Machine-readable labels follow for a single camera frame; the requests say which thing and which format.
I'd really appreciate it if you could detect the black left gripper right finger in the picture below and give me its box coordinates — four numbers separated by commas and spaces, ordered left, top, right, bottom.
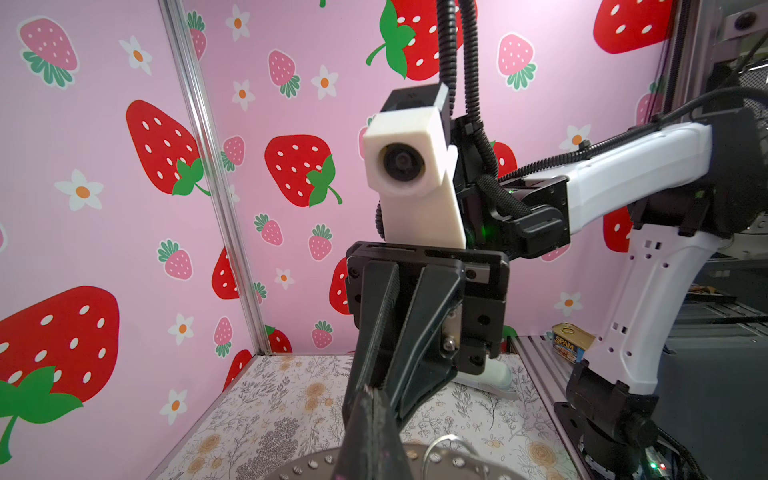
373, 390, 413, 480

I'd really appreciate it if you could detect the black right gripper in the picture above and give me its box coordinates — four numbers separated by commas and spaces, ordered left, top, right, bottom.
343, 242, 509, 430

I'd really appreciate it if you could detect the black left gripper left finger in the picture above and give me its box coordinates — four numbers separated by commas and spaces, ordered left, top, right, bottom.
331, 387, 375, 480

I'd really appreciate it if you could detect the metal keyring with yellow tag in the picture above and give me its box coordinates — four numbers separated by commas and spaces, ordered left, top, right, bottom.
266, 435, 523, 480

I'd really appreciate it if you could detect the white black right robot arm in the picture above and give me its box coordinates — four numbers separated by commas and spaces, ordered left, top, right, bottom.
342, 107, 767, 479

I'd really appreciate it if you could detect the white plastic case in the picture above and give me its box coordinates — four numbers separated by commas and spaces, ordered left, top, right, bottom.
453, 359, 514, 396

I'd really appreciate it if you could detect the spam tin can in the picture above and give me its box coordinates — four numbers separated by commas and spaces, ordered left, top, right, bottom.
552, 322, 595, 364

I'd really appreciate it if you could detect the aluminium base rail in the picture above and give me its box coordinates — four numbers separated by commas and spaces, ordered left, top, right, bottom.
513, 335, 593, 479

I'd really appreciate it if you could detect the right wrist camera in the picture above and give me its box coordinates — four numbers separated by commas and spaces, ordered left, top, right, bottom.
363, 83, 466, 249

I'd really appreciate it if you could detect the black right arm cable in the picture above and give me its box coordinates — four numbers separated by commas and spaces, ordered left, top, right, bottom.
436, 0, 768, 181

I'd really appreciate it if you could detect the aluminium corner post right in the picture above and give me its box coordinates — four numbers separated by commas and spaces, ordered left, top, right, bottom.
158, 0, 272, 355

